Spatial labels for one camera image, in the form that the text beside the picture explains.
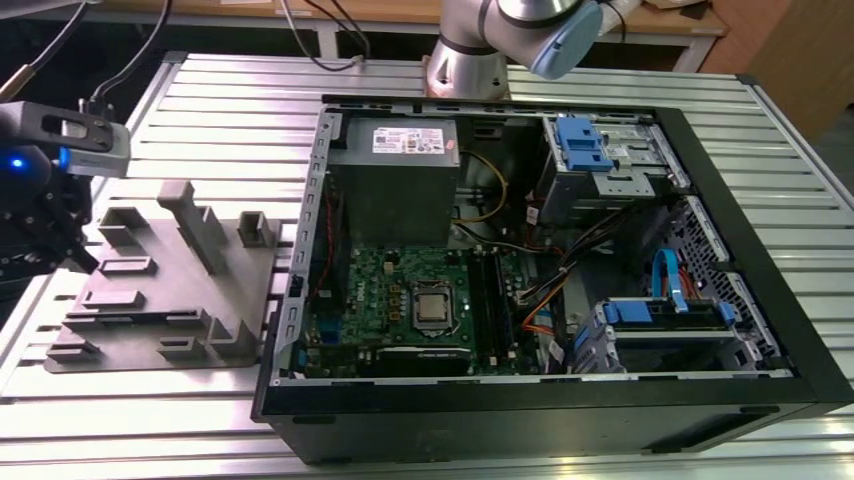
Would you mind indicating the grey power supply unit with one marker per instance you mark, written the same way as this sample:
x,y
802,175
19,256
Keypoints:
x,y
394,200

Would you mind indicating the blue plastic disk carrier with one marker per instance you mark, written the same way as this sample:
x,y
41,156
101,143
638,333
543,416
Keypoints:
x,y
580,145

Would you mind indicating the metal disk bay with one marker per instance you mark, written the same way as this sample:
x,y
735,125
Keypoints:
x,y
674,338
600,195

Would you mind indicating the black RAM slot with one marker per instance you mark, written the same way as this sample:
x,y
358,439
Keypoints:
x,y
476,305

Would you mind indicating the brown wooden cabinet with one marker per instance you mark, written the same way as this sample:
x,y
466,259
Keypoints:
x,y
801,50

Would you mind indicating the blue motherboard connector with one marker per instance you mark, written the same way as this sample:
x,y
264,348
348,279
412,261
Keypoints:
x,y
330,332

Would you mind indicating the grey parts rack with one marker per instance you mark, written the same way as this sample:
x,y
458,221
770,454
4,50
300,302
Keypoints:
x,y
167,280

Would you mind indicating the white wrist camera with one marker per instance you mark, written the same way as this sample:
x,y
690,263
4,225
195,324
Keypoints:
x,y
100,157

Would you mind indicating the CPU socket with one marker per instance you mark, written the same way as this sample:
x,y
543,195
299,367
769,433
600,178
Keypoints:
x,y
434,328

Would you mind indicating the green motherboard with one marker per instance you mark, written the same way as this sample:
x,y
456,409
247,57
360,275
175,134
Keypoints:
x,y
374,280

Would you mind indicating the hard disk in blue carrier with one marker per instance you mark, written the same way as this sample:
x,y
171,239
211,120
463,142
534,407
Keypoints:
x,y
627,312

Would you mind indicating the silver CPU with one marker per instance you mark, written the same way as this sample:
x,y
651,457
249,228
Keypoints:
x,y
435,306

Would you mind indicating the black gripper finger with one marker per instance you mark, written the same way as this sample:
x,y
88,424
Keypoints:
x,y
69,210
27,260

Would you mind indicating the black graphics card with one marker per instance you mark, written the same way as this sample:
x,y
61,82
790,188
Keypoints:
x,y
420,359

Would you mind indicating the black PC case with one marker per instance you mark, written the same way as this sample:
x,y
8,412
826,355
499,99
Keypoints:
x,y
467,430

